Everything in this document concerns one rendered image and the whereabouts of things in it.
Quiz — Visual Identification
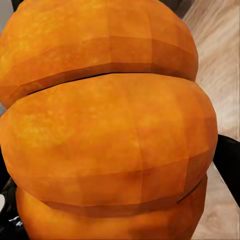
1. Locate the pumpkin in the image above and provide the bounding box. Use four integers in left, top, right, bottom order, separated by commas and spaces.
0, 0, 219, 240

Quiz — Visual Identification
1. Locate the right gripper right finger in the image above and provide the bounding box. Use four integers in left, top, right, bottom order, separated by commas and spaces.
213, 134, 240, 207

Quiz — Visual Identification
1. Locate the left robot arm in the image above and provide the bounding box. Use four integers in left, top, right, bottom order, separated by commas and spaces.
0, 178, 19, 240

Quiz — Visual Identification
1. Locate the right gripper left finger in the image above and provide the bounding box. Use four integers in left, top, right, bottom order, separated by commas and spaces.
0, 147, 11, 193

